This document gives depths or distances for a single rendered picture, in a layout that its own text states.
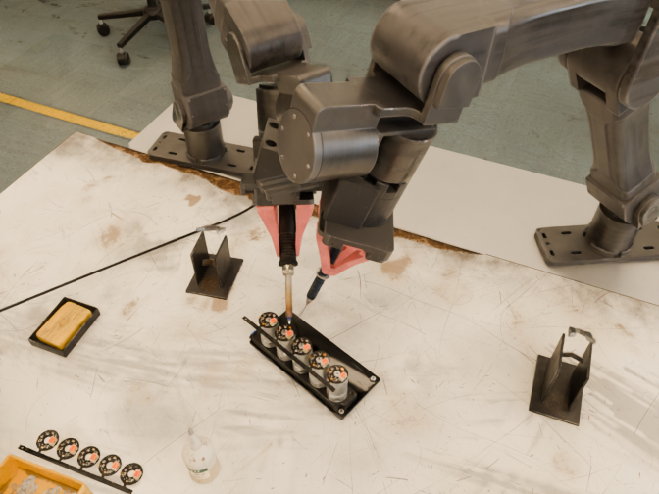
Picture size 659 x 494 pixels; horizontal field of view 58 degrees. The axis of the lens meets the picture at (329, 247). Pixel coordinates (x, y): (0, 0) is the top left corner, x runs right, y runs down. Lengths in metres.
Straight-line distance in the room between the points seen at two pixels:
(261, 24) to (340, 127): 0.25
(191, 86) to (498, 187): 0.51
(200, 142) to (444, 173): 0.41
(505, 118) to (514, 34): 2.06
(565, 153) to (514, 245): 1.53
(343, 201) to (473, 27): 0.17
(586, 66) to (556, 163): 1.73
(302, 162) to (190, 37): 0.49
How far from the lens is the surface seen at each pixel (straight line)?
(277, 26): 0.67
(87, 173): 1.09
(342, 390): 0.70
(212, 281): 0.86
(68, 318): 0.86
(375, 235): 0.54
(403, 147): 0.48
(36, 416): 0.81
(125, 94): 2.74
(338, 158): 0.45
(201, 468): 0.67
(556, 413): 0.78
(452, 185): 1.01
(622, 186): 0.82
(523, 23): 0.51
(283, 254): 0.73
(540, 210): 1.01
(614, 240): 0.94
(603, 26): 0.59
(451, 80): 0.44
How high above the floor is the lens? 1.40
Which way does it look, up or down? 47 degrees down
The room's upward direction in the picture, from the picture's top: straight up
